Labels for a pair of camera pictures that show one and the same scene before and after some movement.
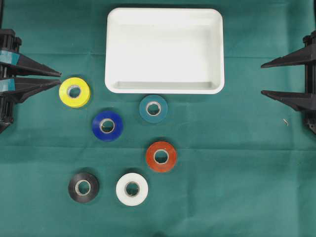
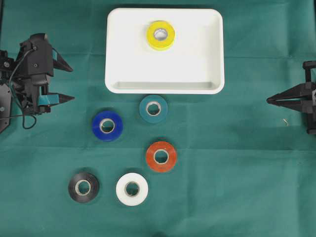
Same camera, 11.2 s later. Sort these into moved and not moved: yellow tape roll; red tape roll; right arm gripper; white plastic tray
Moved: yellow tape roll; right arm gripper
Not moved: white plastic tray; red tape roll
